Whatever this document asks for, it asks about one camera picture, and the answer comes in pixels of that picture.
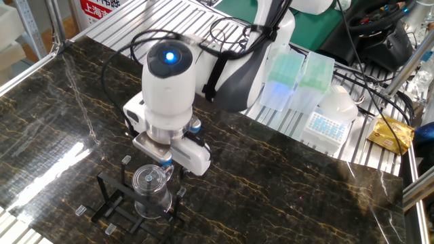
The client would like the blue pipette tip box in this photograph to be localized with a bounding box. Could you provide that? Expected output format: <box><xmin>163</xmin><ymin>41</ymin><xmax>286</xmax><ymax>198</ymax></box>
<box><xmin>300</xmin><ymin>110</ymin><xmax>352</xmax><ymax>156</ymax></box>

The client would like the perforated metal post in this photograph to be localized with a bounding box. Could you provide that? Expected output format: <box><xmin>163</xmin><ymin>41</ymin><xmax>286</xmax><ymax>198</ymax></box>
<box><xmin>13</xmin><ymin>0</ymin><xmax>49</xmax><ymax>61</ymax></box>

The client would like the thin black cable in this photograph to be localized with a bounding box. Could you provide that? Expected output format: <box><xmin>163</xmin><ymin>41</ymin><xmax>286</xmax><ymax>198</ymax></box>
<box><xmin>333</xmin><ymin>0</ymin><xmax>405</xmax><ymax>157</ymax></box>

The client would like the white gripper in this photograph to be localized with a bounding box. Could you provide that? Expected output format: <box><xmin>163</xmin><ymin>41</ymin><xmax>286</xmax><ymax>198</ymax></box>
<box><xmin>122</xmin><ymin>91</ymin><xmax>212</xmax><ymax>181</ymax></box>

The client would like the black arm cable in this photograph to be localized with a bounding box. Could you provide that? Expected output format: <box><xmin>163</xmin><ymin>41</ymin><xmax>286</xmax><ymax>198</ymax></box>
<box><xmin>100</xmin><ymin>16</ymin><xmax>292</xmax><ymax>138</ymax></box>

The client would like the gold foil snack packet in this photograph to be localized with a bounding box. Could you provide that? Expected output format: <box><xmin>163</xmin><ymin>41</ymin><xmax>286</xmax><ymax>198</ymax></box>
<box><xmin>366</xmin><ymin>114</ymin><xmax>415</xmax><ymax>156</ymax></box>

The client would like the green pipette tip box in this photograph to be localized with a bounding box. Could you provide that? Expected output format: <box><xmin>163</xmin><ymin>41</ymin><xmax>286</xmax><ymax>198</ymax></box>
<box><xmin>259</xmin><ymin>45</ymin><xmax>306</xmax><ymax>113</ymax></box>
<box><xmin>288</xmin><ymin>50</ymin><xmax>336</xmax><ymax>116</ymax></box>

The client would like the black steering wheel controller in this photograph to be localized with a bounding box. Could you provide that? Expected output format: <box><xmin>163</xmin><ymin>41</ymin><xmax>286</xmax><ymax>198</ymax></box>
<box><xmin>318</xmin><ymin>0</ymin><xmax>415</xmax><ymax>73</ymax></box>

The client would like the aluminium frame post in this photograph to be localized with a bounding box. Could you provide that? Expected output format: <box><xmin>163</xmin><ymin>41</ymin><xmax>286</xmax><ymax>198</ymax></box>
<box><xmin>382</xmin><ymin>29</ymin><xmax>434</xmax><ymax>100</ymax></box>
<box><xmin>45</xmin><ymin>0</ymin><xmax>70</xmax><ymax>47</ymax></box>

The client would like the dark marble pattern mat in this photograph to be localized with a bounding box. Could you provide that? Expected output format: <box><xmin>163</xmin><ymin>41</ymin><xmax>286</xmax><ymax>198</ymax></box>
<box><xmin>0</xmin><ymin>35</ymin><xmax>407</xmax><ymax>244</ymax></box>

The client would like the green cutting mat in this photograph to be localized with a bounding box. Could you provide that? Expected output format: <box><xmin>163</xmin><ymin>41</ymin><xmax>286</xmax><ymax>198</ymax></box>
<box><xmin>213</xmin><ymin>0</ymin><xmax>344</xmax><ymax>52</ymax></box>

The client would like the black wire cup rack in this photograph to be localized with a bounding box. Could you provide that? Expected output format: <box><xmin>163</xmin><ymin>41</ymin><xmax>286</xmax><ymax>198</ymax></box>
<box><xmin>75</xmin><ymin>155</ymin><xmax>188</xmax><ymax>244</ymax></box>

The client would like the white plastic bowl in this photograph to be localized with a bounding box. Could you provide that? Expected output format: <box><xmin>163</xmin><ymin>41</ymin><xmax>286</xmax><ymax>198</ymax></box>
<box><xmin>318</xmin><ymin>84</ymin><xmax>359</xmax><ymax>123</ymax></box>

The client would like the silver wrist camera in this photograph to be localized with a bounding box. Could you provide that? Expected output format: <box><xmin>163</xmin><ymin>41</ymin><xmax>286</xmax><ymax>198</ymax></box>
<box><xmin>132</xmin><ymin>131</ymin><xmax>174</xmax><ymax>167</ymax></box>

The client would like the red and white sign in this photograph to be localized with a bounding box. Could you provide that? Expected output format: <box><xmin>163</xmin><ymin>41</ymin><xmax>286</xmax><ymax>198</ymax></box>
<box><xmin>79</xmin><ymin>0</ymin><xmax>119</xmax><ymax>30</ymax></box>

